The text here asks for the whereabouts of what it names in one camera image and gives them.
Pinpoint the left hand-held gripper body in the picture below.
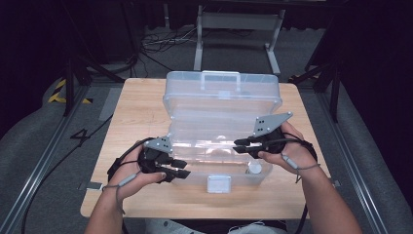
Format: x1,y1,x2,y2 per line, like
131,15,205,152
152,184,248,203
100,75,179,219
137,135,174,176

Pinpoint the white metal desk frame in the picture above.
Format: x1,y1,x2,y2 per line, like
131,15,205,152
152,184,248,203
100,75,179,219
193,4,286,76

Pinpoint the yellow black floor tape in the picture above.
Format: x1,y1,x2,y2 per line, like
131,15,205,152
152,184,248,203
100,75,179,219
48,79,94,105

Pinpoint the grey wrist strap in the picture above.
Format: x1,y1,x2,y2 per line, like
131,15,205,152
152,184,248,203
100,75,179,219
102,172,139,215
281,154,321,183

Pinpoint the black metal stand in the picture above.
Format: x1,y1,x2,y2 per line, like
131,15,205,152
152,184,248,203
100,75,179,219
62,55,126,117
288,61,343,124

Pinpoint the right hand-held gripper black cable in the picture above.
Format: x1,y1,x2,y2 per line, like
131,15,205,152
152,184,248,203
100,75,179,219
276,131,319,234

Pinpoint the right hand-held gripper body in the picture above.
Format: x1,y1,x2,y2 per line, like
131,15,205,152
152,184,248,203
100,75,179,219
252,111,294,160

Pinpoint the grey tape piece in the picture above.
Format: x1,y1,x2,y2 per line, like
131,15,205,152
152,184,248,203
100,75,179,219
77,180,104,192

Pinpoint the hand-held gripper black cable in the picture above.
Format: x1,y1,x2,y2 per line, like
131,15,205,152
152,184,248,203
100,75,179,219
276,131,319,234
20,113,147,234

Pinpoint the small white bottle green label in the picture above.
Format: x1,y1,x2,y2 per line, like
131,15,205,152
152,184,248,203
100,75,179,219
246,161,263,176

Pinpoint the clear plastic storage box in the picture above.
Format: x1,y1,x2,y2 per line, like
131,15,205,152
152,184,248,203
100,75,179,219
162,69,283,195

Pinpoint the tangle of floor cables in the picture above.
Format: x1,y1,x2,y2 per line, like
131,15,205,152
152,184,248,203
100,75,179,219
139,27,200,79

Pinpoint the person's left hand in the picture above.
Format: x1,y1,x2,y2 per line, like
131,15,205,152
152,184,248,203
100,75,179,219
106,144,168,199

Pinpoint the left hand-held gripper black cable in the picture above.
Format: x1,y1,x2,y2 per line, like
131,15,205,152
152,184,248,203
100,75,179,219
20,113,147,234

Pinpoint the person's light clothing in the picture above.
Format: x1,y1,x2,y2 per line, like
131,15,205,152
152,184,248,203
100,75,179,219
144,218,288,234

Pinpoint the aluminium floor rail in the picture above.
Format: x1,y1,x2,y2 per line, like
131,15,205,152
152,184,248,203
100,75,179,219
0,86,91,234
316,94,389,234

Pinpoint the person's right hand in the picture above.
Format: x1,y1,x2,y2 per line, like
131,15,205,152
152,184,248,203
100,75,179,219
258,122,320,178

